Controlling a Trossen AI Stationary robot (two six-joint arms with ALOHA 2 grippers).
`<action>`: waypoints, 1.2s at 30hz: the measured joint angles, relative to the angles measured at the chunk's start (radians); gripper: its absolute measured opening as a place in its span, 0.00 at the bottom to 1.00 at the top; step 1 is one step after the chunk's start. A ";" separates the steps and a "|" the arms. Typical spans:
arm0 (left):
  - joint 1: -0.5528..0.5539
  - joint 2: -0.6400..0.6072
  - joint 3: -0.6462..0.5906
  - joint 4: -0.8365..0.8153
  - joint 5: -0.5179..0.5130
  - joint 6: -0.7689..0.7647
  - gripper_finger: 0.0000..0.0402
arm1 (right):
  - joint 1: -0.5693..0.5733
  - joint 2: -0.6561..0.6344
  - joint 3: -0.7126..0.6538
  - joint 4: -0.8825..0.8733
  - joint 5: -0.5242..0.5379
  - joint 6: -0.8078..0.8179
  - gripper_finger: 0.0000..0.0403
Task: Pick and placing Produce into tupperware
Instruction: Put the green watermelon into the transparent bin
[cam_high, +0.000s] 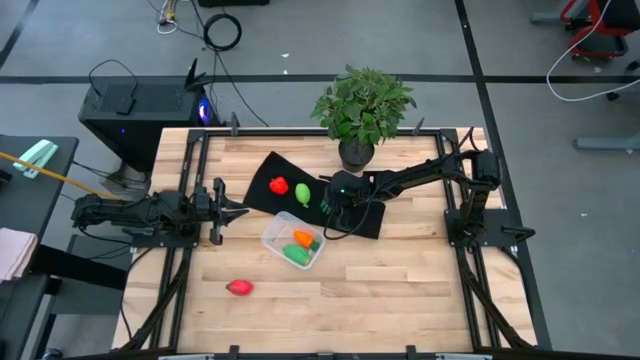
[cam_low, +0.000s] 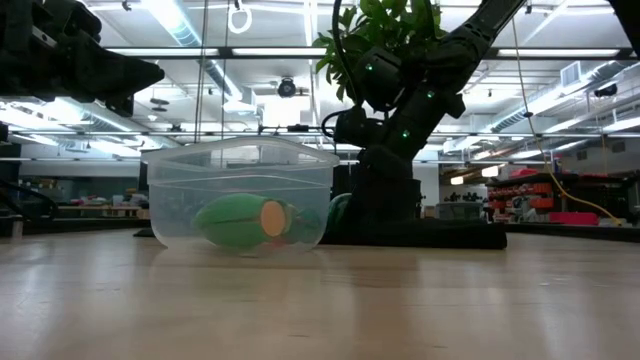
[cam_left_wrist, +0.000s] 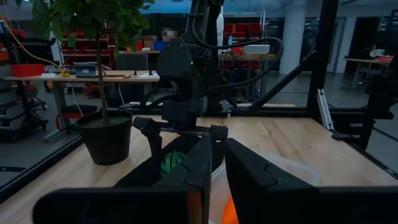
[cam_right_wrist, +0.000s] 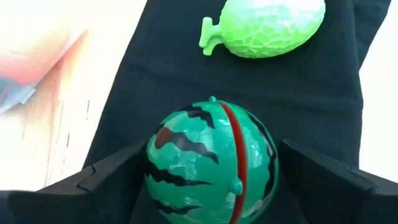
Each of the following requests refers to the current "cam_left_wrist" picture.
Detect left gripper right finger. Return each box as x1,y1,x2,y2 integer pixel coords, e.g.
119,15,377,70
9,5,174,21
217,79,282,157
223,138,398,224

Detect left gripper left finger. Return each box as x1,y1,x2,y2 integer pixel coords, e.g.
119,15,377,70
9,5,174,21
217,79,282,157
32,136,213,224

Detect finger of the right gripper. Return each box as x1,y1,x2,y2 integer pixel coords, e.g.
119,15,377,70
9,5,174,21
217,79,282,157
211,136,229,169
141,126,164,167

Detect green striped toy watermelon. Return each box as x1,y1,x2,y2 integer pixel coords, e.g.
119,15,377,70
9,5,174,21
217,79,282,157
160,151,187,178

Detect orange toy carrot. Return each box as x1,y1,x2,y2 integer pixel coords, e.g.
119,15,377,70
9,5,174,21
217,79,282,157
221,196,239,224

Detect green plant in black pot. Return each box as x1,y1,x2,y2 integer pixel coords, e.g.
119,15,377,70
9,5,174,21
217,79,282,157
30,0,155,166

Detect blue plastic bin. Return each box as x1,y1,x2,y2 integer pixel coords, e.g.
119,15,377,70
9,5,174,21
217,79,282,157
152,40,170,52

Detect black office chair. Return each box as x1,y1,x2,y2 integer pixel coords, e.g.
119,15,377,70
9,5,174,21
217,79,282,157
115,53,150,103

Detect cardboard box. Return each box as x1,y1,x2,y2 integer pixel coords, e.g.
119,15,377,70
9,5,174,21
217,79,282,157
160,29,178,42
142,35,159,50

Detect red and black chair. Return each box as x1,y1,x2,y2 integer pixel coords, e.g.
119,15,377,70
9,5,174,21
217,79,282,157
55,104,99,131

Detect wooden top workbench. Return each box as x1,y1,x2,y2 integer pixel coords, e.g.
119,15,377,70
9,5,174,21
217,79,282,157
217,53,277,94

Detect wooden top desk grey legs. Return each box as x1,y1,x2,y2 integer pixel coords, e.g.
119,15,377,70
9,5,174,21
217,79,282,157
2,70,161,142

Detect white box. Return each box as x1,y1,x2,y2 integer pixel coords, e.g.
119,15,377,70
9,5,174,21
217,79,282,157
243,44,271,55

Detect grey blue equipment box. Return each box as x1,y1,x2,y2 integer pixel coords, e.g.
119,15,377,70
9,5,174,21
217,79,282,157
73,62,100,78

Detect silver aluminium bar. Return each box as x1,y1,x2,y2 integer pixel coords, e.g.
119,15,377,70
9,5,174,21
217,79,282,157
316,88,335,131

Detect red storage bins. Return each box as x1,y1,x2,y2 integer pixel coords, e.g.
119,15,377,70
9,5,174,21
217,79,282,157
223,22,265,40

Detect red storage shelf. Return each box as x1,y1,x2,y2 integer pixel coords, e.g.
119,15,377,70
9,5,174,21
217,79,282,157
60,29,116,70

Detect white building column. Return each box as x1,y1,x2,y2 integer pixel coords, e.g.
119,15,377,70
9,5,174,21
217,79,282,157
279,0,308,75

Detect black rolling cart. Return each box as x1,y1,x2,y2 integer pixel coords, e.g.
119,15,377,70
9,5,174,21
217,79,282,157
0,86,49,134

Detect red plastic bin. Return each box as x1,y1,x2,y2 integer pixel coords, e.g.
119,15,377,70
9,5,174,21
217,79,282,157
11,63,46,78

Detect wooden table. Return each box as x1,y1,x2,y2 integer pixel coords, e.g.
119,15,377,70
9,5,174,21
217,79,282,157
343,57,393,88

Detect white cable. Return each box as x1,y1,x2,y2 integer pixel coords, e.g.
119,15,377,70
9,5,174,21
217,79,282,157
68,81,84,118

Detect yellow cable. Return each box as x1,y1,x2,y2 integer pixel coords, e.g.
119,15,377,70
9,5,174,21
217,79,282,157
0,17,71,78

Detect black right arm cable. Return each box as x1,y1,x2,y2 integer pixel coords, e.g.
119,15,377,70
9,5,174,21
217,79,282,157
191,12,285,98

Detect black aluminium rig frame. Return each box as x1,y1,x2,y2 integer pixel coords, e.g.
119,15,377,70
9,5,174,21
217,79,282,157
0,0,398,203

